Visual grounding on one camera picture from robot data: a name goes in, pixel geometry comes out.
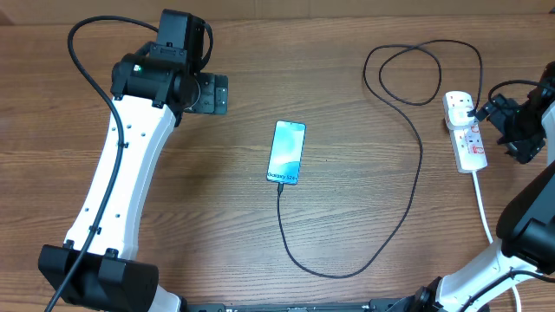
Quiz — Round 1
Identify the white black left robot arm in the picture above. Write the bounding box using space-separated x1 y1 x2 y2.
38 10 229 311

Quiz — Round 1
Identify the white power strip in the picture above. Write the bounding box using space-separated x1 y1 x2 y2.
442 91 487 173

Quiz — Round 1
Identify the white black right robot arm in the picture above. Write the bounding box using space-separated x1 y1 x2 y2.
369 63 554 312

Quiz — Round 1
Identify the brown cardboard backdrop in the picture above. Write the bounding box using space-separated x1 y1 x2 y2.
1 0 554 26

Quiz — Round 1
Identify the black charger cable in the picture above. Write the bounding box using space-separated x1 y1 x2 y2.
276 39 484 279

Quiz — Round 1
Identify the white charger plug adapter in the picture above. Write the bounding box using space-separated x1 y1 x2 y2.
445 107 478 131

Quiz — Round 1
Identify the blue smartphone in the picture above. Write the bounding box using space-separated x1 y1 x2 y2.
266 120 306 185

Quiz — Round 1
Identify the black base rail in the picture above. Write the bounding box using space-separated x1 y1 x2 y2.
184 296 417 312

